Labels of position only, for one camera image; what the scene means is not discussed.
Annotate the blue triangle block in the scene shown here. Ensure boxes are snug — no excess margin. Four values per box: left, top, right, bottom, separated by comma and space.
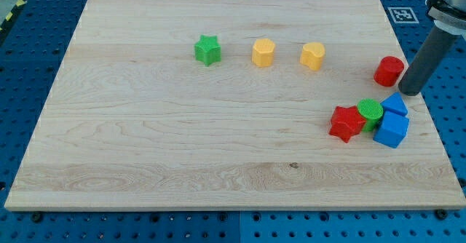
381, 92, 408, 116

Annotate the black bolt right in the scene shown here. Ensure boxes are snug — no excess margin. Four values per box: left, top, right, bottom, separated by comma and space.
435, 209, 449, 220

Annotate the green cylinder block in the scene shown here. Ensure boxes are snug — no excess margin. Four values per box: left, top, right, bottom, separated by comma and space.
357, 98, 384, 132

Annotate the red star block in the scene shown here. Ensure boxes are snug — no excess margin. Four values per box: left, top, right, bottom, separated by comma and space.
328, 105, 367, 143

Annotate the light wooden board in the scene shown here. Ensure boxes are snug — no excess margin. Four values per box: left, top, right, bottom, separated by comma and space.
5, 0, 465, 212

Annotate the black bolt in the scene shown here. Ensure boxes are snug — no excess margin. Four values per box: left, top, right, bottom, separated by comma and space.
435, 209, 449, 220
31, 212, 43, 223

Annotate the yellow heart block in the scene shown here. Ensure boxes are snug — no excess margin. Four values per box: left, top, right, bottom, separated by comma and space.
299, 42, 326, 71

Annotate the white fiducial marker tag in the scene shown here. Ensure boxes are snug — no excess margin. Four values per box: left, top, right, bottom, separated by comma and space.
388, 7, 419, 24

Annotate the red cylinder block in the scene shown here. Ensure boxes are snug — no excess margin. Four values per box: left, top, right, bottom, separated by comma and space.
374, 56, 404, 87

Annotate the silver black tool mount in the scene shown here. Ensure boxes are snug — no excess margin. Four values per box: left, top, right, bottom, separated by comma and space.
425, 0, 465, 39

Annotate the blue cube block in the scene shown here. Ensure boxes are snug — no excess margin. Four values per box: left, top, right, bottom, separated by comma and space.
373, 111, 409, 148

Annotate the green star block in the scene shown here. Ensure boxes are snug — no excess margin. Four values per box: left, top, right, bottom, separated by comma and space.
194, 35, 221, 66

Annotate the black bolt left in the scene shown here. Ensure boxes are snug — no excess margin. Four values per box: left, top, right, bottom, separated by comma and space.
31, 212, 43, 223

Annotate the yellow hexagon block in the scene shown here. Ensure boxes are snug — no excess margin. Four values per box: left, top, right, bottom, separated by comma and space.
251, 39, 275, 68

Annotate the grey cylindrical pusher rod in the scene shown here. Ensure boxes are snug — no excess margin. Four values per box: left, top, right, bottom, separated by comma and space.
398, 26, 459, 96

